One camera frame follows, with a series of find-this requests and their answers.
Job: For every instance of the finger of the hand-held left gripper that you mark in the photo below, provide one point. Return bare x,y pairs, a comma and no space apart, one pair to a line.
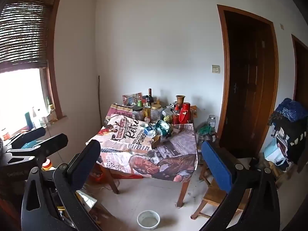
54,143
31,134

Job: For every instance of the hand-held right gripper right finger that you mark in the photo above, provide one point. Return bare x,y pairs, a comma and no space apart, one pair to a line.
216,166

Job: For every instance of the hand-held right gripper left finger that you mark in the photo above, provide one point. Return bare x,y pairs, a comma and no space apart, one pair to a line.
84,166

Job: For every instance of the brown cardboard box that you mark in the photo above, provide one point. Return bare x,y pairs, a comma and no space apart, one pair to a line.
156,141

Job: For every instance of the yellow green snack packet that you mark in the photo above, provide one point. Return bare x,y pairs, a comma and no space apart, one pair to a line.
164,126

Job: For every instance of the clear lid blue label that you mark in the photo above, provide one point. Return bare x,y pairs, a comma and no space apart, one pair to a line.
149,131

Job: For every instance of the white bowl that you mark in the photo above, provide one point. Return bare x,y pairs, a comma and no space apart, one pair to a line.
148,219

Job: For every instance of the teal plastic bag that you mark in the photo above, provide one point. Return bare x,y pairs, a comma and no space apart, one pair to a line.
27,145

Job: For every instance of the blue bottle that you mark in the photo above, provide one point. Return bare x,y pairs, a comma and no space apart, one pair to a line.
29,120

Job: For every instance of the red basin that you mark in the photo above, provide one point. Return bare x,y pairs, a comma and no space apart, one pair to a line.
97,176

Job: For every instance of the white bottle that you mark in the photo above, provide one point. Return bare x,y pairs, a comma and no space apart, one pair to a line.
36,117

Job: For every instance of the red lidded jar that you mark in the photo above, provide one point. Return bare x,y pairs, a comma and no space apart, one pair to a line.
4,133

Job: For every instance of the wooden chair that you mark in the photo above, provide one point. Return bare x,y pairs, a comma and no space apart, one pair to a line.
211,193

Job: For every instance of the dark round can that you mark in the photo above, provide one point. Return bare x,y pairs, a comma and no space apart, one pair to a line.
208,139

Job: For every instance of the yellow oil bottle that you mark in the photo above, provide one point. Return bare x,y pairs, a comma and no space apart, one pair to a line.
52,112

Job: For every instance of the shiny white panel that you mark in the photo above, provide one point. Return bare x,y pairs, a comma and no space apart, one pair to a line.
87,198

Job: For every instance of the green plastic bag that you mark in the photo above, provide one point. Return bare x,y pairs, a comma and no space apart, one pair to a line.
204,130

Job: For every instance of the wooden table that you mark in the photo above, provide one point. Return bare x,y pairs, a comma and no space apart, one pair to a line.
183,190

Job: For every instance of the clear glass jar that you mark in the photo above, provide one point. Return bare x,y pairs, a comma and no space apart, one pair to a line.
211,121

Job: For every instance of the orange flat carton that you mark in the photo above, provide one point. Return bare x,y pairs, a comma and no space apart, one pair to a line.
131,176

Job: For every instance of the printed newspaper tablecloth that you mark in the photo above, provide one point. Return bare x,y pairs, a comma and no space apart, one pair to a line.
134,146

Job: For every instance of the yellow carton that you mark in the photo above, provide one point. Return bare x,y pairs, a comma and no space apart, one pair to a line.
195,112

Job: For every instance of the light blue paper bag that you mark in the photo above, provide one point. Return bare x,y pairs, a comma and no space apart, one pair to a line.
274,152

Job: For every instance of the red thermos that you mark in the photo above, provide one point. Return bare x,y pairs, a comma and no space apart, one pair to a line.
185,113

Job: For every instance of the red sauce jar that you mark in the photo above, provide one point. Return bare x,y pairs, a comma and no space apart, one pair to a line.
176,116

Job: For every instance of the yellow scaly fruit ornament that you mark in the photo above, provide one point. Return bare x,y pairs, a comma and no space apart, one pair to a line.
168,118

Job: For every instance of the glass jar black lid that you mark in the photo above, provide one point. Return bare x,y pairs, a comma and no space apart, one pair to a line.
137,114

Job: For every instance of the brown vase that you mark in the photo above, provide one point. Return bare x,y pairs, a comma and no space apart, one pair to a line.
180,99

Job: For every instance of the plastic jar yellow lid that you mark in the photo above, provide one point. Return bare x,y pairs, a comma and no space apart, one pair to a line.
156,113

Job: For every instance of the black bag white triangles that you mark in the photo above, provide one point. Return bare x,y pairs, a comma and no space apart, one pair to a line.
293,144

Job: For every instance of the colourful picture packet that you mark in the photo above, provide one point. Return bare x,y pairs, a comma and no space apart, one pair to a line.
131,98

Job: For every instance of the liquor bottle yellow label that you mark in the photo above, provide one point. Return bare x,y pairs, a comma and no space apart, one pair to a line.
146,112

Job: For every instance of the green cap bottle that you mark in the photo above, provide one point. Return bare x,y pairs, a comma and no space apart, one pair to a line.
139,103

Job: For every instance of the blue glittery cloth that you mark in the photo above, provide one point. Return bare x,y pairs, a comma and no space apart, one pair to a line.
291,110

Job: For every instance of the dark wooden door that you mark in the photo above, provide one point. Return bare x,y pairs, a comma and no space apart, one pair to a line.
250,77

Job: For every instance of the dark wine bottle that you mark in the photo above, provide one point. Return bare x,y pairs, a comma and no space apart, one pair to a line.
150,97

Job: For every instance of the brown slatted window blind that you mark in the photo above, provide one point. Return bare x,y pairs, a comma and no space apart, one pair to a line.
24,28

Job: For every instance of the brown wooden window frame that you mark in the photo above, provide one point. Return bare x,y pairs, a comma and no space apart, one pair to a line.
54,53

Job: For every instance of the wall light switch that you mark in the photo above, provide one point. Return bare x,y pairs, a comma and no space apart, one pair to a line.
215,68

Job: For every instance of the brown wooden door frame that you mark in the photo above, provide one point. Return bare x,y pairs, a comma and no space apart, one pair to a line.
222,53

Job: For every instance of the narrow brown door frame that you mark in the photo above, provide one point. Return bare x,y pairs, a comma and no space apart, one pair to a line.
294,65

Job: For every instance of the small wall socket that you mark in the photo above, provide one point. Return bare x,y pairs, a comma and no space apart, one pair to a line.
282,26

